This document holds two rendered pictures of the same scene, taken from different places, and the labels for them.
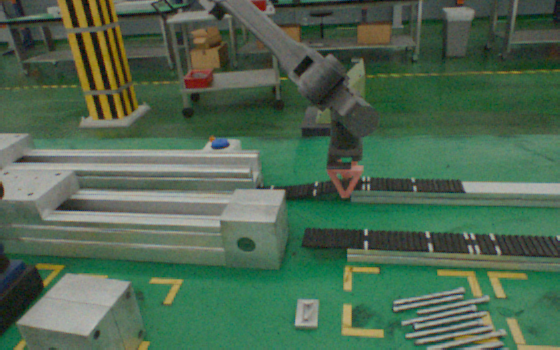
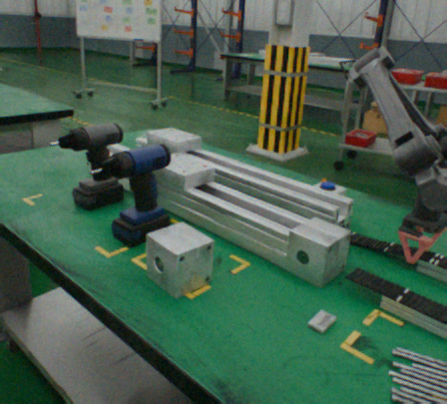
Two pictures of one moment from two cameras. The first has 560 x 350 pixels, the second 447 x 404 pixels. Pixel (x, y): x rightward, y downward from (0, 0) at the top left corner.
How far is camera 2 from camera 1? 26 cm
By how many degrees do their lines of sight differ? 29
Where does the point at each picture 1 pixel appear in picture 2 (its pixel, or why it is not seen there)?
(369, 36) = not seen: outside the picture
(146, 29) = (334, 83)
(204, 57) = (377, 121)
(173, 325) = (229, 285)
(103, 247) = (212, 222)
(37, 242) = (177, 204)
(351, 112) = (427, 186)
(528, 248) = not seen: outside the picture
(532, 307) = not seen: outside the picture
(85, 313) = (181, 244)
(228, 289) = (276, 282)
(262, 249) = (312, 265)
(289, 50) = (398, 124)
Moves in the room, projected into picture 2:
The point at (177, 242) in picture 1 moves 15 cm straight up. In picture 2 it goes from (257, 236) to (263, 174)
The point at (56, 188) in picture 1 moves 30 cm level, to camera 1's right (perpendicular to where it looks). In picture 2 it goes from (200, 174) to (308, 202)
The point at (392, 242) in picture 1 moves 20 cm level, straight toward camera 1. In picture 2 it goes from (424, 306) to (364, 359)
